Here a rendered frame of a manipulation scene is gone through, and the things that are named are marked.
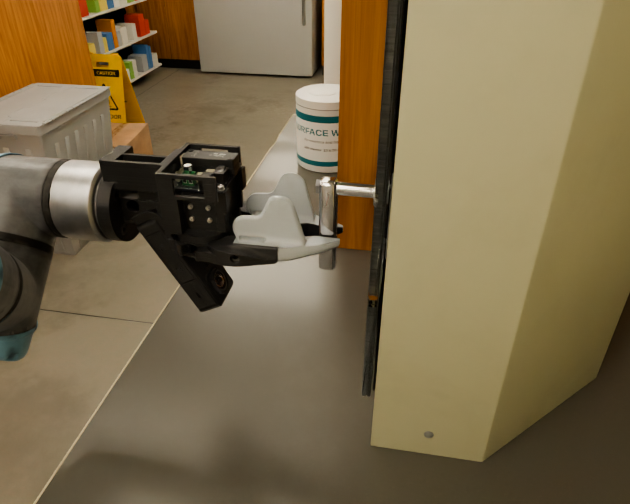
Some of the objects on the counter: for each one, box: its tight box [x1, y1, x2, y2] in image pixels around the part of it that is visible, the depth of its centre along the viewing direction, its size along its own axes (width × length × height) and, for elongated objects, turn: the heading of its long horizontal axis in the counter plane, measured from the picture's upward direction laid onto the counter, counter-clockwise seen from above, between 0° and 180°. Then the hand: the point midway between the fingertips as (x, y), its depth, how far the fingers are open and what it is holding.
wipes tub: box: [296, 84, 340, 173], centre depth 112 cm, size 13×13×15 cm
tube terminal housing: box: [371, 0, 630, 462], centre depth 45 cm, size 25×32×77 cm
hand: (326, 241), depth 49 cm, fingers closed, pressing on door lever
